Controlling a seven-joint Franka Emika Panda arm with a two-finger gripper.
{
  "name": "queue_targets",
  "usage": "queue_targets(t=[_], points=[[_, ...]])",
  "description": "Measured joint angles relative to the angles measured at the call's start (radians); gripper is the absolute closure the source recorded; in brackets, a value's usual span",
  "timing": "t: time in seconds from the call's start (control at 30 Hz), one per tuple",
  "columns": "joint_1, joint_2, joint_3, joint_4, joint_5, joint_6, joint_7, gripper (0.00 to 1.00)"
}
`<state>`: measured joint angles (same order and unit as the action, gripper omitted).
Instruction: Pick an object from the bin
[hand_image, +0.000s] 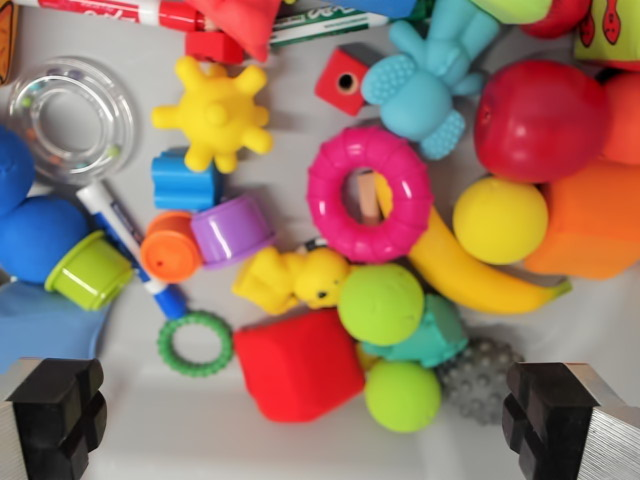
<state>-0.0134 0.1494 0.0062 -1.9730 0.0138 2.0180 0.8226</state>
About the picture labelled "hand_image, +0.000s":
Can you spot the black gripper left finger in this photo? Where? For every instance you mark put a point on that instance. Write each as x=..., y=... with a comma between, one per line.
x=47, y=415

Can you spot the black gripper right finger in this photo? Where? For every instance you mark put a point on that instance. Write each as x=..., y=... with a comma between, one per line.
x=555, y=420

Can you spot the yellow spiky rubber ball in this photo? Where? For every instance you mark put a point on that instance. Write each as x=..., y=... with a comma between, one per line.
x=216, y=117

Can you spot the grey spiky ball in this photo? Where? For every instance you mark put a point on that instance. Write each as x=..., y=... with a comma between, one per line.
x=475, y=385

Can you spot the blue soft fabric block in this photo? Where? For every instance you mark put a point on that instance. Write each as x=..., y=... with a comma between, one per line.
x=45, y=325

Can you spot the teal rubber toy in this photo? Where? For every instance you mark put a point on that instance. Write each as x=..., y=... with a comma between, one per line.
x=442, y=335

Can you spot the green stacking cup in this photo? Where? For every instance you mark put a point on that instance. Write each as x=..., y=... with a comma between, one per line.
x=87, y=275

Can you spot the small green ball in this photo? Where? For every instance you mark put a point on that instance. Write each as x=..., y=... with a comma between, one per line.
x=402, y=397

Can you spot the yellow plastic banana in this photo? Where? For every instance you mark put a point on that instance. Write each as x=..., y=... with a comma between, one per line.
x=460, y=275

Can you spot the blue rubber toy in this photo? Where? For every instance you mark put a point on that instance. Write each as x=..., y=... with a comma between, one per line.
x=40, y=235

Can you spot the orange soft fabric block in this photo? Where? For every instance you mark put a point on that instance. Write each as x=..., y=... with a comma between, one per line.
x=590, y=225

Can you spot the orange stacking cup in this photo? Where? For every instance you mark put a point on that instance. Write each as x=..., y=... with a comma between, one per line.
x=167, y=252

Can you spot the blue whiteboard marker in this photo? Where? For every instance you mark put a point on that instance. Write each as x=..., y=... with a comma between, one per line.
x=120, y=225

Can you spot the large green ball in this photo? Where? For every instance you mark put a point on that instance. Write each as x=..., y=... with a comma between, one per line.
x=380, y=305

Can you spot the red soft cube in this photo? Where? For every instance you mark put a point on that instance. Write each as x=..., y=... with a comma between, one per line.
x=300, y=365

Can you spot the purple stacking cup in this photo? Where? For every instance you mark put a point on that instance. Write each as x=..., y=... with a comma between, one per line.
x=232, y=235

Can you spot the blue ridged plastic block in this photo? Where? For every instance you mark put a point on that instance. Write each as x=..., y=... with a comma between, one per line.
x=180, y=187

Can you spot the yellow rubber animal toy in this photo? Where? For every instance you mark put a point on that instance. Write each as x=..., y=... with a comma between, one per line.
x=280, y=280

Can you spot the plain wooden block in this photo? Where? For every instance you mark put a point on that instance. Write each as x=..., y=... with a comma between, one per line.
x=367, y=200

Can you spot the red plastic apple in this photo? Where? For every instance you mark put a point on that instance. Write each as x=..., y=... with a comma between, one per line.
x=540, y=120

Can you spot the orange round toy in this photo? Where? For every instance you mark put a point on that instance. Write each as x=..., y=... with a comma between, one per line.
x=625, y=120

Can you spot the light blue rubber teether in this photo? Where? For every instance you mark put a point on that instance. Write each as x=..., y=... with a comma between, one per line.
x=420, y=95

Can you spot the brown orange printed block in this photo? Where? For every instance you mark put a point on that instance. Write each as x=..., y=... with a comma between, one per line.
x=6, y=40

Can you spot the green fabric block red prints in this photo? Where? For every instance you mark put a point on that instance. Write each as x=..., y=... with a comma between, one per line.
x=610, y=35

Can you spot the red round toy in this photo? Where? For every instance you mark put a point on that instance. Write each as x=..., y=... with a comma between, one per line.
x=555, y=20

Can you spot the red wooden block with hole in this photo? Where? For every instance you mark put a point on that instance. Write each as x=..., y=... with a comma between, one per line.
x=335, y=80

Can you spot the red whiteboard marker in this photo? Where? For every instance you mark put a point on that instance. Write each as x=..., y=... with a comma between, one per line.
x=115, y=9

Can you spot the light green toy piece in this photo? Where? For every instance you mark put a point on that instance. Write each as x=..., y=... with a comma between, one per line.
x=510, y=7

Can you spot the red soft fabric block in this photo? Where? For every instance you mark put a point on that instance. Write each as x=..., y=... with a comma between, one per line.
x=240, y=20

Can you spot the blue toy piece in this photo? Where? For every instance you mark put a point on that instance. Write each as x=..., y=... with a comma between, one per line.
x=375, y=6

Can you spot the green whiteboard marker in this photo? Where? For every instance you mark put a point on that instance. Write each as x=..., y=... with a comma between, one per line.
x=330, y=25

